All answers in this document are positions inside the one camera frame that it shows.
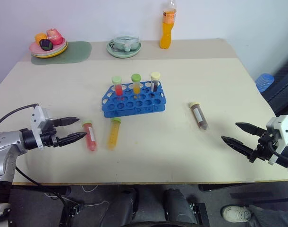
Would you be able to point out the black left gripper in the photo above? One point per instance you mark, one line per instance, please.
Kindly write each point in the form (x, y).
(48, 139)

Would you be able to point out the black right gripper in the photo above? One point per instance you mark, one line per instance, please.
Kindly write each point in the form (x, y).
(264, 149)

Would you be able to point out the red liquid tube green cap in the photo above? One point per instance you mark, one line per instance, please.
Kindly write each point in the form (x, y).
(90, 137)
(118, 88)

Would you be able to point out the orange liquid tube green cap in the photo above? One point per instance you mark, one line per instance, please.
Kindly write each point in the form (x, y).
(136, 86)
(113, 134)

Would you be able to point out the brown liquid tube yellow cap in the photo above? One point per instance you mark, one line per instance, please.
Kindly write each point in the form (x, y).
(199, 116)

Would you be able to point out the blue test tube rack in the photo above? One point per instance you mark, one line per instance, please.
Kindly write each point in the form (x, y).
(134, 107)

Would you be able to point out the dark liquid tube yellow cap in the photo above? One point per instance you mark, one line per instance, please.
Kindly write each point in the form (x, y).
(155, 84)

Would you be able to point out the blue stacked caps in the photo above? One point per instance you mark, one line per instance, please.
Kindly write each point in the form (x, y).
(264, 82)

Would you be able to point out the yellow plate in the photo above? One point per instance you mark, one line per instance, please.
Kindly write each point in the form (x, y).
(56, 55)

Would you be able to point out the white sneaker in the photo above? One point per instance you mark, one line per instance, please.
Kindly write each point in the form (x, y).
(236, 213)

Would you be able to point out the green placemat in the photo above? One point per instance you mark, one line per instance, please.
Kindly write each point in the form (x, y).
(78, 53)

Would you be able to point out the light green stacked plate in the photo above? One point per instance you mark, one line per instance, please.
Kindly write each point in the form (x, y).
(62, 50)

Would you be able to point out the grey trouser leg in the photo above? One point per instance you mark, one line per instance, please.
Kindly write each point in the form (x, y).
(271, 216)

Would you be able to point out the pink plate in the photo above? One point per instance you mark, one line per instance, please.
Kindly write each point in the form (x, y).
(36, 48)

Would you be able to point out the black purple toy fruit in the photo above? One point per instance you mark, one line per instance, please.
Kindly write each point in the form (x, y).
(46, 45)

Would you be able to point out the pale green plate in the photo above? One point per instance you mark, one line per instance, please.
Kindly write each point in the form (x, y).
(124, 54)

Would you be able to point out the pink toy peach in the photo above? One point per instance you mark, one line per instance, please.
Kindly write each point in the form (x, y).
(55, 36)

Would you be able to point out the dark rounded shape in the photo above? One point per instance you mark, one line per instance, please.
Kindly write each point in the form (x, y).
(121, 208)
(178, 205)

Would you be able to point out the orange toy fruit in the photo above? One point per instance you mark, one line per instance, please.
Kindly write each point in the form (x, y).
(39, 37)

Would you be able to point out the clear safety goggles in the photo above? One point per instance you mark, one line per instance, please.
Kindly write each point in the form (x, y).
(124, 42)

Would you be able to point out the orange soda bottle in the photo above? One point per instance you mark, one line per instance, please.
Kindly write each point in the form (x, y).
(167, 33)

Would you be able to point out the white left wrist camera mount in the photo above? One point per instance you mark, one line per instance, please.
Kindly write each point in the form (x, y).
(37, 117)

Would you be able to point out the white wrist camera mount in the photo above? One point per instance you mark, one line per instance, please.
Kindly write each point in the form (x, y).
(37, 117)
(282, 128)

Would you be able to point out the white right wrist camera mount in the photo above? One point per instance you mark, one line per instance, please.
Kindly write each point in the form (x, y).
(282, 128)

